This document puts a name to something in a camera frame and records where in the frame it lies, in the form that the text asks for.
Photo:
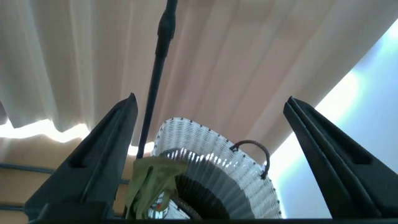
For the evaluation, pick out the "beige curtain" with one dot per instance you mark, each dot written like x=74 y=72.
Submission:
x=233 y=62

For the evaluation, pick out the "white laundry basket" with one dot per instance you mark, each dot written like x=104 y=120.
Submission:
x=199 y=137

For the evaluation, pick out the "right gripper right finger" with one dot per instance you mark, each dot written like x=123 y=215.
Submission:
x=342 y=174

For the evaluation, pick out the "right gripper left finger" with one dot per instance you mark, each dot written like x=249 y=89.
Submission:
x=93 y=161

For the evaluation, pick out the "green printed shirt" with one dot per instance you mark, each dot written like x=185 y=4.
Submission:
x=149 y=180

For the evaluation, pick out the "black clothes rack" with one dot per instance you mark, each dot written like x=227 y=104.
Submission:
x=161 y=56

